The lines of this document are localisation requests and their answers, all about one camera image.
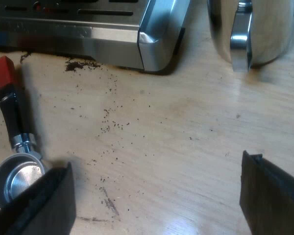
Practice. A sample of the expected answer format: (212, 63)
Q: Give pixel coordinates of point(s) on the steel milk jug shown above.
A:
(254, 31)

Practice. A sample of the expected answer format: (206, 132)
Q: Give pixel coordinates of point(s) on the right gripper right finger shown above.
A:
(272, 195)

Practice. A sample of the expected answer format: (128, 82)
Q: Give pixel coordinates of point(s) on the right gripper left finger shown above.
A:
(44, 203)

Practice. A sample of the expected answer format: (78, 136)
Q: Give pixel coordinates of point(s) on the steel espresso machine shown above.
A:
(100, 34)

